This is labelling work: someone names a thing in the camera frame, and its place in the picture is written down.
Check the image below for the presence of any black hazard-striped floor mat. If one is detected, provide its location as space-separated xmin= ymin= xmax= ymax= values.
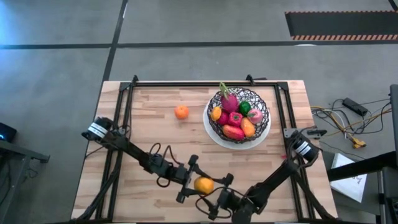
xmin=285 ymin=11 xmax=398 ymax=41

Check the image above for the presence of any round orange tangerine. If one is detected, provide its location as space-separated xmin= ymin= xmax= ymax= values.
xmin=174 ymin=105 xmax=190 ymax=120

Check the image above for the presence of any black power adapter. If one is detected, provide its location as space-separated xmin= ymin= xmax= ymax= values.
xmin=341 ymin=97 xmax=369 ymax=118

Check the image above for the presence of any yellow-orange mango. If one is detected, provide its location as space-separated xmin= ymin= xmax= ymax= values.
xmin=240 ymin=117 xmax=256 ymax=138

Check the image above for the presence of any red bell pepper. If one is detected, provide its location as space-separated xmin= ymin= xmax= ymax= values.
xmin=228 ymin=112 xmax=244 ymax=128

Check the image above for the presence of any black desk beam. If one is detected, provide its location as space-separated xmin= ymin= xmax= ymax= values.
xmin=326 ymin=151 xmax=398 ymax=183

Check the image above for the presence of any black device with light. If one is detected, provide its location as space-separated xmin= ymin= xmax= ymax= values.
xmin=0 ymin=121 xmax=18 ymax=143

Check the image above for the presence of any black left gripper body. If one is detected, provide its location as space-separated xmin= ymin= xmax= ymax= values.
xmin=173 ymin=154 xmax=200 ymax=204

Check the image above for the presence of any yellow cable connector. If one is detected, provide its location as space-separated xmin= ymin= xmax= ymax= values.
xmin=353 ymin=136 xmax=367 ymax=149

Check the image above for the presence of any yellow floor cable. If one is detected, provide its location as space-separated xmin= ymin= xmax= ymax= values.
xmin=310 ymin=105 xmax=393 ymax=141

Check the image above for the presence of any red strawberry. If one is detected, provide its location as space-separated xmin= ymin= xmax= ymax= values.
xmin=216 ymin=112 xmax=230 ymax=126

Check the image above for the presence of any grey side table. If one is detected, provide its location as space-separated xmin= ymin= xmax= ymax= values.
xmin=0 ymin=139 xmax=50 ymax=224

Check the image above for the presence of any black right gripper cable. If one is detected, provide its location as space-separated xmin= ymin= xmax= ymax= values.
xmin=195 ymin=185 xmax=233 ymax=219

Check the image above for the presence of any black floor cable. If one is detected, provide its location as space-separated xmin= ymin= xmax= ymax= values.
xmin=312 ymin=98 xmax=393 ymax=136

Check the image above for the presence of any small yellow-orange fruit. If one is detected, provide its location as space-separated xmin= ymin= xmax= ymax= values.
xmin=210 ymin=106 xmax=223 ymax=122

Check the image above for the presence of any white paper sheet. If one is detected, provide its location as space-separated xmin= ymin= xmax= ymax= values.
xmin=329 ymin=152 xmax=368 ymax=203

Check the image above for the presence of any red oblong mango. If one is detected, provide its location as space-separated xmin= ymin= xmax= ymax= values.
xmin=221 ymin=124 xmax=246 ymax=141

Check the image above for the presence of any grey cabinet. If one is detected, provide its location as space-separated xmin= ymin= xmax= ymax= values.
xmin=377 ymin=83 xmax=398 ymax=224

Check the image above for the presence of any black aluminium table frame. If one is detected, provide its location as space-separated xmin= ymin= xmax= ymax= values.
xmin=71 ymin=74 xmax=338 ymax=223

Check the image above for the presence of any grey metal bracket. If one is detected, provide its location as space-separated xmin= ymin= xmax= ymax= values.
xmin=283 ymin=128 xmax=308 ymax=139

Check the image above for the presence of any dark woven wire basket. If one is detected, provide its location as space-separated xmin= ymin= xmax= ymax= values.
xmin=206 ymin=86 xmax=270 ymax=144

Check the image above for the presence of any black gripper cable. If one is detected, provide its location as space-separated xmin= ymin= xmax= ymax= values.
xmin=148 ymin=142 xmax=185 ymax=188
xmin=195 ymin=185 xmax=233 ymax=219

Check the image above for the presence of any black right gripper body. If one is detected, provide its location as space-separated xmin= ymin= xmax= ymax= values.
xmin=209 ymin=173 xmax=250 ymax=220

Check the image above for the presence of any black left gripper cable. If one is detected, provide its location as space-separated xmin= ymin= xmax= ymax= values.
xmin=148 ymin=142 xmax=185 ymax=188

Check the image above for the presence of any green lime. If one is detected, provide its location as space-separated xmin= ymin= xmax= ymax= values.
xmin=238 ymin=101 xmax=252 ymax=116

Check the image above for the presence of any pink peach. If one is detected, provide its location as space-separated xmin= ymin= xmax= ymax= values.
xmin=248 ymin=108 xmax=264 ymax=125

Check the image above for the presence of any large yellow mango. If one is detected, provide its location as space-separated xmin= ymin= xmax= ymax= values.
xmin=193 ymin=176 xmax=215 ymax=196

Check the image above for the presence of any pink dragon fruit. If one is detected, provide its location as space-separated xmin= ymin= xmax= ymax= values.
xmin=219 ymin=82 xmax=239 ymax=114

